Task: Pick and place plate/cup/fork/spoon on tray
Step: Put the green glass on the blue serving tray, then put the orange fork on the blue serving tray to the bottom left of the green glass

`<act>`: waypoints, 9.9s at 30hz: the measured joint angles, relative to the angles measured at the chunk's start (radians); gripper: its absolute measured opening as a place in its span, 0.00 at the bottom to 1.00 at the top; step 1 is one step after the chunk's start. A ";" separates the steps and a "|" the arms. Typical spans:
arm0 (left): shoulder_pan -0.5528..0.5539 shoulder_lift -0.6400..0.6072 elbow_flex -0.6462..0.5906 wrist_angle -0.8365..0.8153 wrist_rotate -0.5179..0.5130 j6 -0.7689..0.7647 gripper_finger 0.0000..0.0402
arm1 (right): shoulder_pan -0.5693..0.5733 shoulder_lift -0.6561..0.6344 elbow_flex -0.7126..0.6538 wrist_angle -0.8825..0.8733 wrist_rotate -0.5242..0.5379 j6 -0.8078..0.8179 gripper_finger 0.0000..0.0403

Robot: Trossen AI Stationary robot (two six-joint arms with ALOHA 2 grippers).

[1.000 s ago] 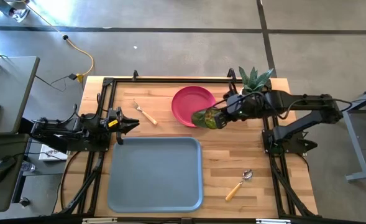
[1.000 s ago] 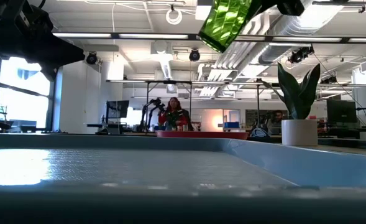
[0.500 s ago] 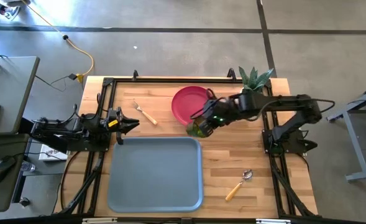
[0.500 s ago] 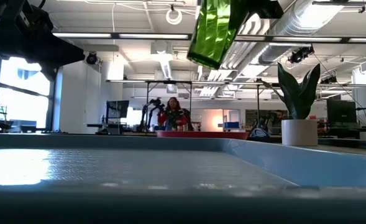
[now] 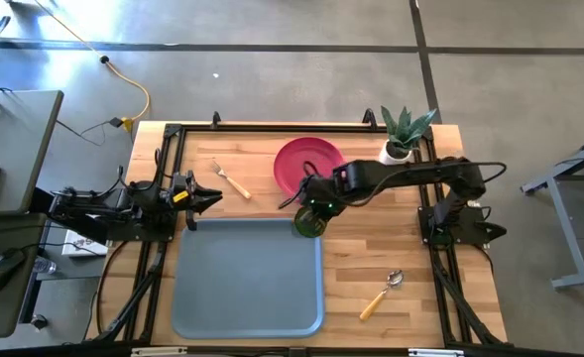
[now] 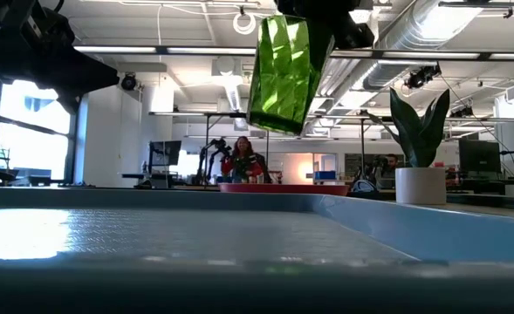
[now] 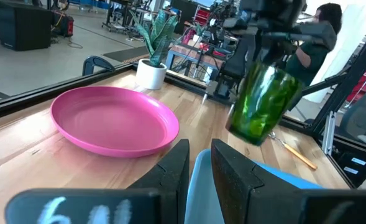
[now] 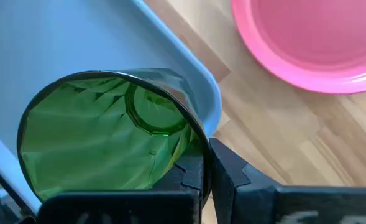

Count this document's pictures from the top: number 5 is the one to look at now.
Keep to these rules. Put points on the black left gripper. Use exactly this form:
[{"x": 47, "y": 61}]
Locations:
[{"x": 180, "y": 191}]

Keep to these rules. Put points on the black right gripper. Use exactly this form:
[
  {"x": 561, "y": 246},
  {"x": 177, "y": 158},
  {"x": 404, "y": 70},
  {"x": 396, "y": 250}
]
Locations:
[{"x": 321, "y": 193}]

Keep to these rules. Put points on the green faceted plastic cup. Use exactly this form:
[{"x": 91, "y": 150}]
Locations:
[{"x": 310, "y": 225}]

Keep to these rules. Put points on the red plastic plate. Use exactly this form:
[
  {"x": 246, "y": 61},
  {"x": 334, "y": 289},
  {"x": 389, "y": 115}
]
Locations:
[{"x": 296, "y": 158}]

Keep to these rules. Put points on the blue-grey plastic tray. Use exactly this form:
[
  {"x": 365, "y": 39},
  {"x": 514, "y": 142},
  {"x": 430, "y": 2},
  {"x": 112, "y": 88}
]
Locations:
[{"x": 247, "y": 282}]

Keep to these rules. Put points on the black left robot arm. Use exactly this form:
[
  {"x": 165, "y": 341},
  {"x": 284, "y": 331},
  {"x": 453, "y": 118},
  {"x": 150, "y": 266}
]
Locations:
[{"x": 98, "y": 208}]

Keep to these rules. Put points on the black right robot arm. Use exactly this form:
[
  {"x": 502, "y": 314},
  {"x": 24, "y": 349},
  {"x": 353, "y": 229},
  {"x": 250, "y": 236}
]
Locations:
[{"x": 420, "y": 172}]

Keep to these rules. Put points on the succulent plant in white pot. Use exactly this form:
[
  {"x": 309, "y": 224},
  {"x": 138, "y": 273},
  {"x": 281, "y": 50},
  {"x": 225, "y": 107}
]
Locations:
[{"x": 403, "y": 134}]

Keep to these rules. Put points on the white printed booklet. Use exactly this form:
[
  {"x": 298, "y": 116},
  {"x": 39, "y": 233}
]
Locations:
[{"x": 78, "y": 246}]

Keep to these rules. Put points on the black round floor plug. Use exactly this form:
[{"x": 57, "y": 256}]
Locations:
[{"x": 104, "y": 59}]

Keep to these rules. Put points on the clear water bottle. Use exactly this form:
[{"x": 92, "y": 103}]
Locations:
[{"x": 43, "y": 266}]

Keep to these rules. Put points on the grey desk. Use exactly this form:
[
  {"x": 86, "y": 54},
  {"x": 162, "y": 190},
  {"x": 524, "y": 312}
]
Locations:
[{"x": 9, "y": 144}]

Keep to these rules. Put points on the black desk caster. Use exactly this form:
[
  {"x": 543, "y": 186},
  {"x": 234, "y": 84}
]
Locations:
[{"x": 38, "y": 322}]

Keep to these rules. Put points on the black computer mouse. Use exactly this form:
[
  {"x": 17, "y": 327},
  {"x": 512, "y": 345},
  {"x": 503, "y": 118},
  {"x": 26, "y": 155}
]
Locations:
[{"x": 1, "y": 268}]

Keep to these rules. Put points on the dark desk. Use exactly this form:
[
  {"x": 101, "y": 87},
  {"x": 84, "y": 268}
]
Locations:
[{"x": 9, "y": 307}]

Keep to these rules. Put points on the grey metal stand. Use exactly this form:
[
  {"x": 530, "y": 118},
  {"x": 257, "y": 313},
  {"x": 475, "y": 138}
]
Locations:
[{"x": 570, "y": 233}]

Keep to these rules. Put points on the black frame clamp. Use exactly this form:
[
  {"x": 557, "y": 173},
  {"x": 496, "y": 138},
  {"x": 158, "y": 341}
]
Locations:
[
  {"x": 215, "y": 120},
  {"x": 369, "y": 119}
]

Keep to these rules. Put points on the black aluminium table frame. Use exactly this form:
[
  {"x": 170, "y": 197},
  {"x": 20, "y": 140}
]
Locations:
[{"x": 271, "y": 128}]

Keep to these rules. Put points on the silver metal bracket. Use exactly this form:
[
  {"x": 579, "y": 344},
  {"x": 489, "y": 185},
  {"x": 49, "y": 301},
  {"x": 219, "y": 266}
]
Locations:
[
  {"x": 157, "y": 352},
  {"x": 435, "y": 353}
]

